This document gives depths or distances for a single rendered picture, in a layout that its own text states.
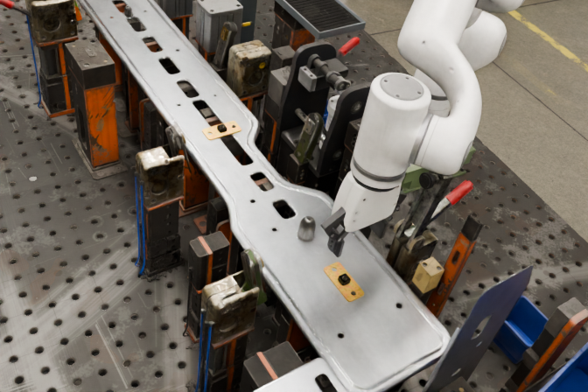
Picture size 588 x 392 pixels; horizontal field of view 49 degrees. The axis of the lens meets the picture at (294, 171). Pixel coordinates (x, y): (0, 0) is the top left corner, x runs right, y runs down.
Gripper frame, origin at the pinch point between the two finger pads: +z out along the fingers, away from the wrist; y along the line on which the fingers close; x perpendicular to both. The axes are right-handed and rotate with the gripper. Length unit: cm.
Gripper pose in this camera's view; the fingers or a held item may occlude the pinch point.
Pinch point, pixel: (356, 238)
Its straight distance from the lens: 110.5
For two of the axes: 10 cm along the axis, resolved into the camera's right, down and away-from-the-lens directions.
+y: -8.3, 2.9, -4.7
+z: -1.3, 7.2, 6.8
